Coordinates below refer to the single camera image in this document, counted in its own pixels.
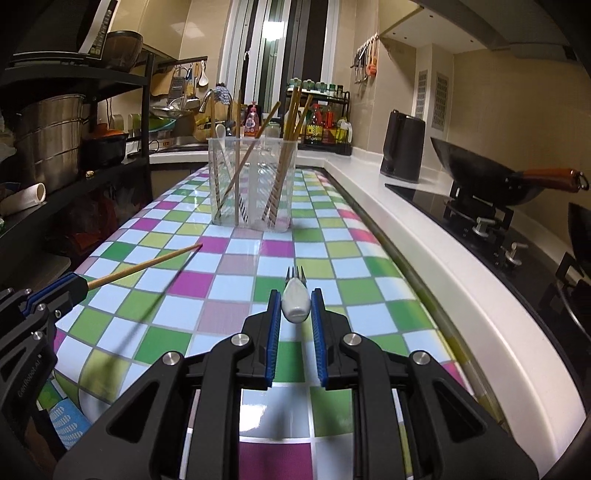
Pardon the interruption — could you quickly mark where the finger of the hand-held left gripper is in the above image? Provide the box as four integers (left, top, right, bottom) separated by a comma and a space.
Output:
0, 272, 77, 311
25, 276, 89, 326

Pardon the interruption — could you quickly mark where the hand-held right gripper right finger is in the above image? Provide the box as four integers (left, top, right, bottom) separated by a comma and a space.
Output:
311, 288, 541, 480

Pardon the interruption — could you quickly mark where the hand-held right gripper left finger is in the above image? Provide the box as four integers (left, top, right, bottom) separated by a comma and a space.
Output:
53, 290, 282, 480

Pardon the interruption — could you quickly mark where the white-handled steel fork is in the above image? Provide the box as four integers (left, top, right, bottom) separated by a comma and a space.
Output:
281, 266, 311, 323

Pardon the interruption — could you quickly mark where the clear plastic utensil holder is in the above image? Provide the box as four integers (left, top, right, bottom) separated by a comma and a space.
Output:
207, 137, 297, 229

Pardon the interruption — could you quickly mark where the checkered colourful tablecloth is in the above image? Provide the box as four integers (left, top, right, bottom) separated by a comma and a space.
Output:
37, 166, 499, 480

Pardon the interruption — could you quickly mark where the blue patterned packet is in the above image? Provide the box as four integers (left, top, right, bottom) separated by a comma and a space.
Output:
46, 399, 88, 450

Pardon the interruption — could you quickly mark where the white paper roll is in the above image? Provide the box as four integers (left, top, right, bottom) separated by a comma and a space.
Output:
0, 182, 47, 215

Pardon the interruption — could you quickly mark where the black cooking pot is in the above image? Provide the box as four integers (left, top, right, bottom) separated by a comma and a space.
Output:
81, 129, 130, 169

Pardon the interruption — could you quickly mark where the steel stockpot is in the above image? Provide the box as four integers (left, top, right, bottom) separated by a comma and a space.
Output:
14, 93, 88, 192

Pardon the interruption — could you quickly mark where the black glass gas stove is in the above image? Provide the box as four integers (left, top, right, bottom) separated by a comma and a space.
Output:
385, 181, 591, 352

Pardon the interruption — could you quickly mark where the green plastic basin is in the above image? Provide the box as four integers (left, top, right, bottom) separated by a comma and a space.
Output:
148, 115, 178, 136

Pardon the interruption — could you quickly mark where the black spice rack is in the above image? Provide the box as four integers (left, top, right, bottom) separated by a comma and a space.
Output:
287, 88, 352, 155

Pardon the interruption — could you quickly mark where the black burner grate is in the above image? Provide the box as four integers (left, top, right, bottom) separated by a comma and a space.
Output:
445, 180, 515, 229
540, 251, 591, 326

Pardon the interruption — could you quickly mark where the steel bowl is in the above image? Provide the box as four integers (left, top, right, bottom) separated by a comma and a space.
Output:
152, 104, 190, 119

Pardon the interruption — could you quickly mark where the black electric kettle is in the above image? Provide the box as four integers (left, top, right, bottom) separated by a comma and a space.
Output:
379, 109, 426, 182

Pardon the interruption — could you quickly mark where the row of condiment bottles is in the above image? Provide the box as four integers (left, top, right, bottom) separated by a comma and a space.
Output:
302, 104, 354, 145

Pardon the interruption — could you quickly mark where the black metal shelf rack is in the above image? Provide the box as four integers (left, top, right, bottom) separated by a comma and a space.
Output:
0, 48, 155, 259

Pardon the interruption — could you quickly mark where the pink dish soap bottle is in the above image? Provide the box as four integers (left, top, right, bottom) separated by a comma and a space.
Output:
244, 102, 263, 138

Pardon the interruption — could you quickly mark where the wooden cutting board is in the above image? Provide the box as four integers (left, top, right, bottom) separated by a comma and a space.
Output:
150, 69, 174, 97

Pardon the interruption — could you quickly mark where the brown bowl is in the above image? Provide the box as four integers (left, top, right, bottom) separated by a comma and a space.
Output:
104, 31, 144, 72

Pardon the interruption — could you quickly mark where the sink faucet with mesh scrubber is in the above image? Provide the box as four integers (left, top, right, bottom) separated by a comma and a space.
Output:
199, 83, 234, 116

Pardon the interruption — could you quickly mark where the row of spice jars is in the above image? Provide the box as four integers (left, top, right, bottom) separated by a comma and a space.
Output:
287, 79, 345, 92

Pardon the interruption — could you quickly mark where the black kitchen appliance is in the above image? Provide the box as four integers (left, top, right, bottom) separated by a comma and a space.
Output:
9, 0, 120, 70

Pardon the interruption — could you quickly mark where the range hood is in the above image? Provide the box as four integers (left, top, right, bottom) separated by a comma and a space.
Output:
411, 0, 578, 63

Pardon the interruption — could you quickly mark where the black wok with wooden handle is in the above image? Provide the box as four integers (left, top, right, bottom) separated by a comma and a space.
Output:
430, 137, 589, 207

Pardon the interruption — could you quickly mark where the small wall vent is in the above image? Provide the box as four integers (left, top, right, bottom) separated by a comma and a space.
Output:
416, 70, 428, 118

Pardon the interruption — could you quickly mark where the large wall vent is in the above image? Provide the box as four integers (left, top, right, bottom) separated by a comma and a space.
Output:
431, 72, 450, 127

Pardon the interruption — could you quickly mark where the window frame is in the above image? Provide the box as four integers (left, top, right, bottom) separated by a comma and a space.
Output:
222, 0, 340, 134

